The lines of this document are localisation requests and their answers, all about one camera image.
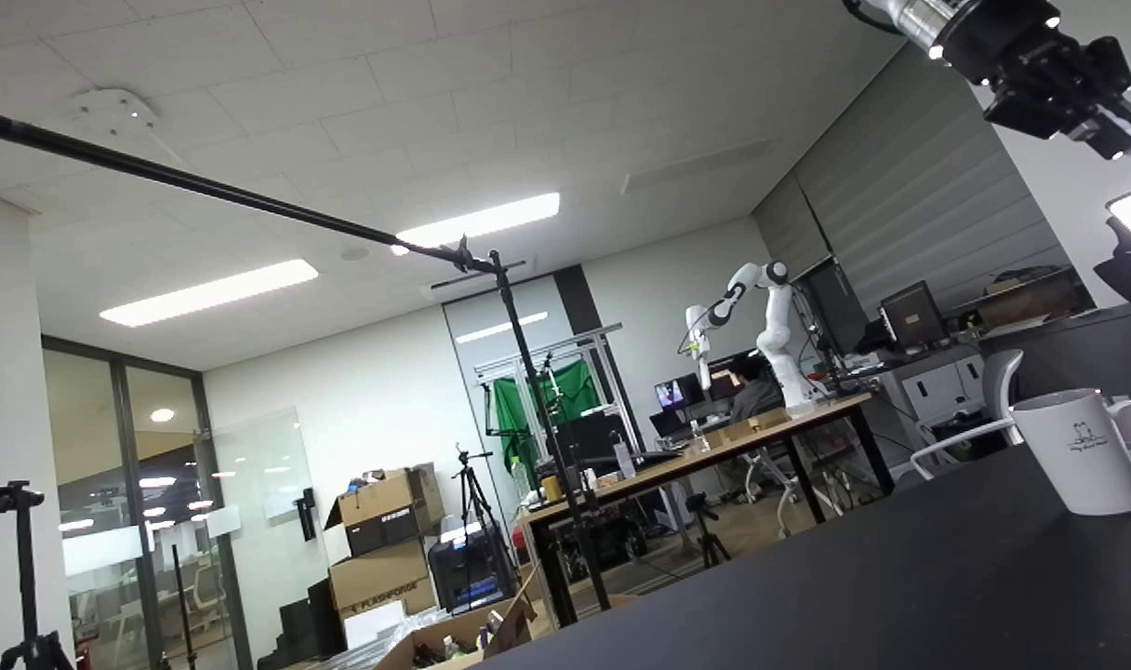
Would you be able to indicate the black computer monitor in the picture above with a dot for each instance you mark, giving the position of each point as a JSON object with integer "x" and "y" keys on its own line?
{"x": 913, "y": 319}

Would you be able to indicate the white ceramic mug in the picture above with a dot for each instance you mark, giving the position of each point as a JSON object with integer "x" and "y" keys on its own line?
{"x": 1084, "y": 448}

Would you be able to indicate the wooden long desk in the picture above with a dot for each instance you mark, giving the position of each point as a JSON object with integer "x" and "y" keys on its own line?
{"x": 742, "y": 436}

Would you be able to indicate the black light stand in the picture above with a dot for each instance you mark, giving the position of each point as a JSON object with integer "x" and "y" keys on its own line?
{"x": 550, "y": 431}

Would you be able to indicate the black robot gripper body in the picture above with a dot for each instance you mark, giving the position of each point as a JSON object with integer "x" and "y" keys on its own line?
{"x": 1038, "y": 77}

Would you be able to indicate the black camera tripod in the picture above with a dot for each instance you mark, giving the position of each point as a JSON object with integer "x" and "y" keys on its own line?
{"x": 35, "y": 649}

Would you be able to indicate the green cloth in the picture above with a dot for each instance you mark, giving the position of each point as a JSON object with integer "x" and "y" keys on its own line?
{"x": 565, "y": 391}

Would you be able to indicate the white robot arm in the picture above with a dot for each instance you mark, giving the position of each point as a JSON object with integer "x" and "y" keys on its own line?
{"x": 916, "y": 21}

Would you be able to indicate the stacked cardboard boxes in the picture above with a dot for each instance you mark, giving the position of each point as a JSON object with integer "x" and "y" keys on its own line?
{"x": 389, "y": 520}

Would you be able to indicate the black boom pole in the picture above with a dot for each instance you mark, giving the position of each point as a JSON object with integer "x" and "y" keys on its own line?
{"x": 133, "y": 166}

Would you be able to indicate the white office chair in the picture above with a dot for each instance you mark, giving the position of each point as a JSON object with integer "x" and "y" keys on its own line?
{"x": 983, "y": 431}

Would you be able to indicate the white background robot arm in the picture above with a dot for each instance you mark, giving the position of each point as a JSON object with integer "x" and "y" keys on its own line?
{"x": 772, "y": 287}

